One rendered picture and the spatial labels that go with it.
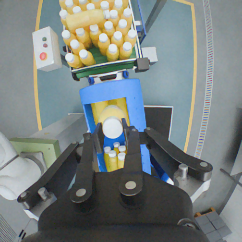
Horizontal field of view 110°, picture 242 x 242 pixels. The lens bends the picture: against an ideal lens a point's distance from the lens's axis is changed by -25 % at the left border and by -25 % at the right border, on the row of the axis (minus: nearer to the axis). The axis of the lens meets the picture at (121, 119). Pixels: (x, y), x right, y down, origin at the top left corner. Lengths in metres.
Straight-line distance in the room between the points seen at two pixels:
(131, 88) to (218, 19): 2.67
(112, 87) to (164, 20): 1.86
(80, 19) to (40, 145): 0.68
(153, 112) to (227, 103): 1.66
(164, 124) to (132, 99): 1.31
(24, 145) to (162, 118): 1.55
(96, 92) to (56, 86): 1.45
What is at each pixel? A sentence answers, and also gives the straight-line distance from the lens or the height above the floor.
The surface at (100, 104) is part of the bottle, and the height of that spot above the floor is 1.13.
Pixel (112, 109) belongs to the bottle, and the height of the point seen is 1.39.
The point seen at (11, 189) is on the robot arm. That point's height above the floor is 1.32.
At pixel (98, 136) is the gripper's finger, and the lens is 0.16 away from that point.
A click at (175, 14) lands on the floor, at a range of 2.32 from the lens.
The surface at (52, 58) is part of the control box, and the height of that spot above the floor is 1.10.
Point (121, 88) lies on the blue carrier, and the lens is 0.41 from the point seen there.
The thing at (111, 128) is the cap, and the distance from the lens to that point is 0.21.
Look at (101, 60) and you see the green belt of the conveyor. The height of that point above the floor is 0.90.
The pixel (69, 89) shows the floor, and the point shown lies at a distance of 1.75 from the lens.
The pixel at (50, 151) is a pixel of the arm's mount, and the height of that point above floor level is 1.06.
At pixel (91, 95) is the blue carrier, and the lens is 0.43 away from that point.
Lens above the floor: 1.64
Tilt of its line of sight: 76 degrees down
